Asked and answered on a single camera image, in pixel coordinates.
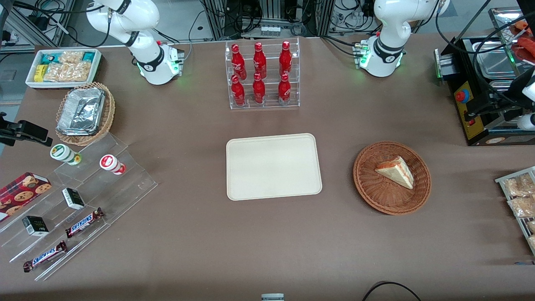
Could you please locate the red emergency stop button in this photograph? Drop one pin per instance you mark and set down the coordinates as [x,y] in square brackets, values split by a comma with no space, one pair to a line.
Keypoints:
[462,96]

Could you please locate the beige plastic tray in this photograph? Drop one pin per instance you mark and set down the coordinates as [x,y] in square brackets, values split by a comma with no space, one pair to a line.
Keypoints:
[273,167]

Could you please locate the triangular sandwich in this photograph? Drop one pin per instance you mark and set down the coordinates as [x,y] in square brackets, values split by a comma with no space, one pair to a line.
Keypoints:
[397,172]

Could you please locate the teal snack packet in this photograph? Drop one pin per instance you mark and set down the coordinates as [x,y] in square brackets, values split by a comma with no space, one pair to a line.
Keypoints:
[51,58]
[88,56]

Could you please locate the white rectangular snack bin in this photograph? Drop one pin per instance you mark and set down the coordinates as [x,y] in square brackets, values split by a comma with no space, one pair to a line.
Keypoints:
[31,83]

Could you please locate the grey white camera mount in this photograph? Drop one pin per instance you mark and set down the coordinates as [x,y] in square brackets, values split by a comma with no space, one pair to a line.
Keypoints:
[272,297]

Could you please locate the clear acrylic stepped stand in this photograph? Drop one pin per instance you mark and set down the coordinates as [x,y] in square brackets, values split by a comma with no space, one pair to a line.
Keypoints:
[121,188]

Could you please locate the clear pastry bag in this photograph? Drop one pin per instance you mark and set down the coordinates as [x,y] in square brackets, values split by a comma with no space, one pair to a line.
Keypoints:
[519,186]
[523,205]

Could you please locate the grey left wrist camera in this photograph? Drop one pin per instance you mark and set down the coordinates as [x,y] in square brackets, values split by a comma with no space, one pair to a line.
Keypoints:
[527,122]

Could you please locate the aluminium frame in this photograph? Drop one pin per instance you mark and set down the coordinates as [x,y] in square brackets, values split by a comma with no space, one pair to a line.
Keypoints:
[29,25]

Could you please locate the tray of packaged snacks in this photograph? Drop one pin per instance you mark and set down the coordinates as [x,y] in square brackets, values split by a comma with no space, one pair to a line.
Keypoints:
[501,180]

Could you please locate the small black carton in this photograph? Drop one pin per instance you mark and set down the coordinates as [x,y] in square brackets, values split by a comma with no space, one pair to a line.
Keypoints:
[73,198]
[35,226]

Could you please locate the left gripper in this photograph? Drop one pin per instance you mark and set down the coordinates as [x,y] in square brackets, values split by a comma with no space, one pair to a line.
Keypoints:
[496,103]

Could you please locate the red cola bottle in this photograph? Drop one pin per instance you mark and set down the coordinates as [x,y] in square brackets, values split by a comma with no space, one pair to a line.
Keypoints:
[285,60]
[259,62]
[284,90]
[238,93]
[258,91]
[238,62]

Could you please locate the Snickers bar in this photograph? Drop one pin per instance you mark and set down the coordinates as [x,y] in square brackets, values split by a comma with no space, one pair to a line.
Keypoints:
[45,256]
[83,223]

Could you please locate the yellow snack packet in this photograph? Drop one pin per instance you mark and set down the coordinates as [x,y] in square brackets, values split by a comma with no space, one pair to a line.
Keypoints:
[40,73]

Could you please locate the clear cracker bag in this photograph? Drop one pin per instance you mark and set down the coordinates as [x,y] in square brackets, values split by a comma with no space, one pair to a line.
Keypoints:
[81,71]
[57,73]
[71,57]

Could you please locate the red lid yoghurt cup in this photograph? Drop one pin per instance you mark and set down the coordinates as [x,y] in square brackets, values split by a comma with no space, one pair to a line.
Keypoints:
[110,163]

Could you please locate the oval wicker basket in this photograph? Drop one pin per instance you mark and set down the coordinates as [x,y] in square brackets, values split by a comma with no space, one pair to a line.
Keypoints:
[106,117]

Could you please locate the orange fried food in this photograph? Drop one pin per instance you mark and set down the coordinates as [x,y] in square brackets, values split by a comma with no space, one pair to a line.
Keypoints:
[526,44]

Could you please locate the red tartan cookie box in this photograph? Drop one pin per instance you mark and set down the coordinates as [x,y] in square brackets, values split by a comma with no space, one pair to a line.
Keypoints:
[23,192]

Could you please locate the black food warmer cabinet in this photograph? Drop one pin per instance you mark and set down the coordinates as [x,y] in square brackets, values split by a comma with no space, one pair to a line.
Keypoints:
[493,133]

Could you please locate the round brown wicker basket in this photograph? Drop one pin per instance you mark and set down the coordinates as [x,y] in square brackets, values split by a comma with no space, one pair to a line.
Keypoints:
[384,196]

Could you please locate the silver foil packets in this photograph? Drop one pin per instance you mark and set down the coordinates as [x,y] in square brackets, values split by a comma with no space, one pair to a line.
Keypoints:
[81,110]

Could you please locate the clear acrylic bottle rack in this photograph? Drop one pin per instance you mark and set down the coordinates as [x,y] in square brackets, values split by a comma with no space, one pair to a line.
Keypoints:
[269,104]

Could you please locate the green lid yoghurt cup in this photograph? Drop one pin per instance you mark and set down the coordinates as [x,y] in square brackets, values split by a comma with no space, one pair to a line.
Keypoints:
[62,152]

